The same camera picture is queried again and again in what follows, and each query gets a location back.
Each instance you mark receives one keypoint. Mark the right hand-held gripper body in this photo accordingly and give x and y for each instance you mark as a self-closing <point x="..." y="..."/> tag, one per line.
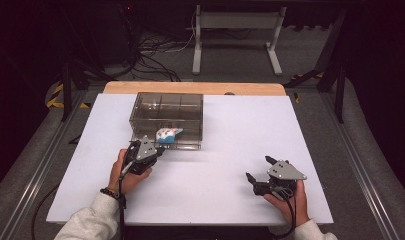
<point x="285" y="170"/>

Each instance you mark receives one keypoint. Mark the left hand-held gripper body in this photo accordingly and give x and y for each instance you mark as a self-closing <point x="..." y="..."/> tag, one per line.
<point x="145" y="151"/>

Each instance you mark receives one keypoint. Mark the white and blue plush toy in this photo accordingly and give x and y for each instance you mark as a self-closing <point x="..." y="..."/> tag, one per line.
<point x="166" y="136"/>

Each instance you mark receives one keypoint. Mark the transparent grey drawer box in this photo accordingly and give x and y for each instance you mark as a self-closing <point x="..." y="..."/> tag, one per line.
<point x="166" y="110"/>

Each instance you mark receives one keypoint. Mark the person's left hand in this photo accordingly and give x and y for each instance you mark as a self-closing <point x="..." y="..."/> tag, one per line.
<point x="118" y="176"/>

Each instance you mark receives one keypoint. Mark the person's right hand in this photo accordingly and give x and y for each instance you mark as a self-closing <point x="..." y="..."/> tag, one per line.
<point x="300" y="208"/>

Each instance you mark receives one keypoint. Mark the white table board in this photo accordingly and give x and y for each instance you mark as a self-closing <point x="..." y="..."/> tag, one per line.
<point x="243" y="133"/>

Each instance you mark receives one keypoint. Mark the short yellow black tape strip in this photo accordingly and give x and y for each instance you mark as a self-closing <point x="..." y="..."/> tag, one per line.
<point x="297" y="98"/>

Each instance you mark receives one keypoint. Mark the black metal stand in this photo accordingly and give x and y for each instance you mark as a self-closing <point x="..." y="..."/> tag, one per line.
<point x="340" y="96"/>
<point x="66" y="93"/>

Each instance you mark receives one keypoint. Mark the yellow black hazard tape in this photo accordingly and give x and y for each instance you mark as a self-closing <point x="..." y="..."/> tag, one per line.
<point x="306" y="76"/>
<point x="53" y="100"/>

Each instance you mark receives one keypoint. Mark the aluminium rail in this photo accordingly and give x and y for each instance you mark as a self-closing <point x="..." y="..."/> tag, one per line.
<point x="356" y="160"/>
<point x="40" y="173"/>

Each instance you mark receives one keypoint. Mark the white metal desk frame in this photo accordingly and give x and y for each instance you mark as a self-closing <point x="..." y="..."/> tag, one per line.
<point x="236" y="20"/>

